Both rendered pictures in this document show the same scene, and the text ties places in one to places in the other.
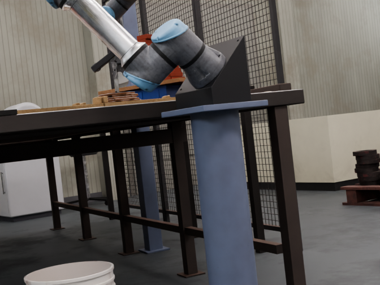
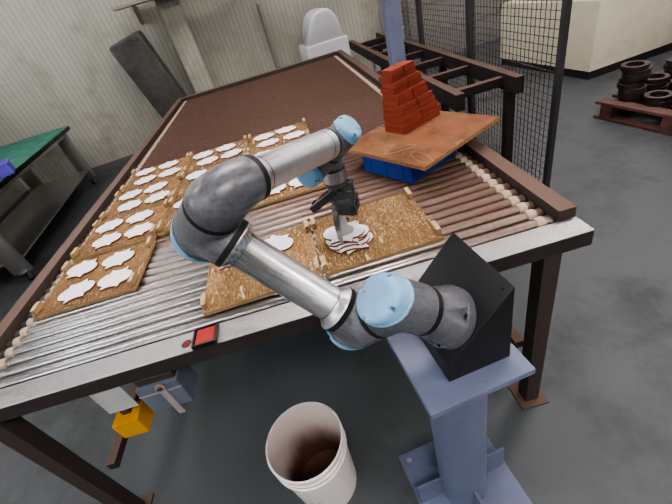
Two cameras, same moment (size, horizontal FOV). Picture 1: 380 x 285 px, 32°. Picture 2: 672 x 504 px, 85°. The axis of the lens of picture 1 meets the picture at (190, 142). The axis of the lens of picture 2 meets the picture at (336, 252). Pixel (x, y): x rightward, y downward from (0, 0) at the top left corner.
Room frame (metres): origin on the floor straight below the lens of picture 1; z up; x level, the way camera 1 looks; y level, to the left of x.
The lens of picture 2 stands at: (1.70, -0.15, 1.69)
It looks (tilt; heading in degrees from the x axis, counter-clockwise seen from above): 36 degrees down; 26
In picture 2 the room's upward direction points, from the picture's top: 17 degrees counter-clockwise
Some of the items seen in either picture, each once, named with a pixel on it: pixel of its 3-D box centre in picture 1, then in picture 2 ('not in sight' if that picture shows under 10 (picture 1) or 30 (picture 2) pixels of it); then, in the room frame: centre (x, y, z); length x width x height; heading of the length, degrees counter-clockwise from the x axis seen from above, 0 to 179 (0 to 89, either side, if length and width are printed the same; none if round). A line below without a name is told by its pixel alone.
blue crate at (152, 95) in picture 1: (160, 98); (408, 152); (3.30, 0.12, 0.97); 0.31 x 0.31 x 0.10; 55
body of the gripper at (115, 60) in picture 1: (120, 60); (342, 197); (2.69, 0.25, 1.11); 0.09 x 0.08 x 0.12; 96
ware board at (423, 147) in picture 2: (168, 86); (417, 134); (3.35, 0.08, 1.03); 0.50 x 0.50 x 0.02; 55
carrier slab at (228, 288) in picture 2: (39, 113); (261, 264); (2.57, 0.57, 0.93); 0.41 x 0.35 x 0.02; 117
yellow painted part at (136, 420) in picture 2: not in sight; (120, 406); (2.08, 0.96, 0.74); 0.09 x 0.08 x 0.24; 115
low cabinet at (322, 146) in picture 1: (342, 146); (607, 15); (8.17, -1.87, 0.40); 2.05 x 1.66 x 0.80; 122
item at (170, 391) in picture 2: not in sight; (168, 385); (2.16, 0.80, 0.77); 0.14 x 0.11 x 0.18; 115
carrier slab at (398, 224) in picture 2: (137, 104); (370, 229); (2.76, 0.20, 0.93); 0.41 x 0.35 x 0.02; 117
